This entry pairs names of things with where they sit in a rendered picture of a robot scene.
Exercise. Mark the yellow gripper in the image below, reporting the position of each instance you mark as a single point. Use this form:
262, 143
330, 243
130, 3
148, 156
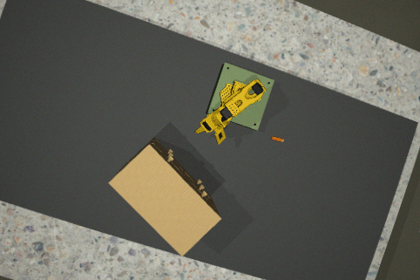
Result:
207, 125

